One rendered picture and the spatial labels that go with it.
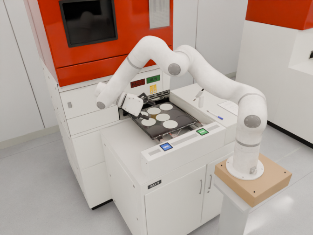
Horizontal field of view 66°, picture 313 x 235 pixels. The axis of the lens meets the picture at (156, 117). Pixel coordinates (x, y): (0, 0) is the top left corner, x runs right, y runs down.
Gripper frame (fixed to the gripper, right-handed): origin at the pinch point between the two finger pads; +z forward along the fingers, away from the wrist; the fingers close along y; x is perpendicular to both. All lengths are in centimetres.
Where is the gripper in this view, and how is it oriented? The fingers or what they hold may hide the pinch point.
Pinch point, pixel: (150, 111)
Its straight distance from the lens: 133.3
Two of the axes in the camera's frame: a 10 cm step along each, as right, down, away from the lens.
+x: 1.4, -4.4, 8.9
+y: 3.7, -8.1, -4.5
